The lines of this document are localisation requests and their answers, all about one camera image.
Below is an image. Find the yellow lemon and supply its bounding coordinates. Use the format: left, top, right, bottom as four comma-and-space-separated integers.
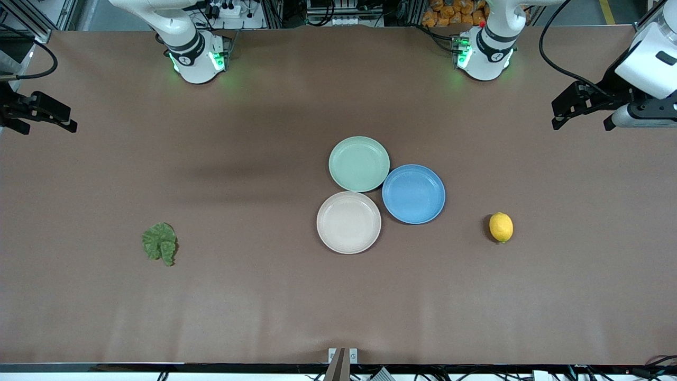
489, 212, 514, 244

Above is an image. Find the green lettuce leaf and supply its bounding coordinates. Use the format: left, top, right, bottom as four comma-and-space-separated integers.
142, 222, 178, 267

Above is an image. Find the bag of orange items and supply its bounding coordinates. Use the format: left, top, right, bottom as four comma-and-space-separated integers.
422, 0, 488, 28

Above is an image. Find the blue plate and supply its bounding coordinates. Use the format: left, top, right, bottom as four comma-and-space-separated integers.
382, 164, 446, 225

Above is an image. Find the white power strip with plugs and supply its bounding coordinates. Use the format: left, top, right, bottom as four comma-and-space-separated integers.
206, 0, 245, 19

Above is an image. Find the light green plate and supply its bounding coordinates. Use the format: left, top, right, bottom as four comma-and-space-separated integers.
328, 136, 391, 193

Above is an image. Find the long white power strip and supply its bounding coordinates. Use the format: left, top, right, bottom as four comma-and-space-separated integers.
306, 0, 384, 27

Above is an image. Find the beige plate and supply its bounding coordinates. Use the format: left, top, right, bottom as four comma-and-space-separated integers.
316, 191, 382, 255

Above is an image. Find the aluminium frame profile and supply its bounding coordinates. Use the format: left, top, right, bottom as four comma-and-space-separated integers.
632, 0, 668, 31
0, 0, 80, 80

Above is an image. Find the black left arm base cable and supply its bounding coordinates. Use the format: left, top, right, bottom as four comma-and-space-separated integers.
420, 24, 463, 53

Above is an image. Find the black arm base cable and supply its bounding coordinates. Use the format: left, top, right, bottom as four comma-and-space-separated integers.
420, 24, 463, 53
219, 29, 239, 69

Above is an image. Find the black right arm base cable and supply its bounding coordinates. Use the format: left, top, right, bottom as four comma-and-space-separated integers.
219, 29, 239, 69

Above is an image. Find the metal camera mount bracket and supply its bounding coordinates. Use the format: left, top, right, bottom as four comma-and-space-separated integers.
328, 348, 359, 381

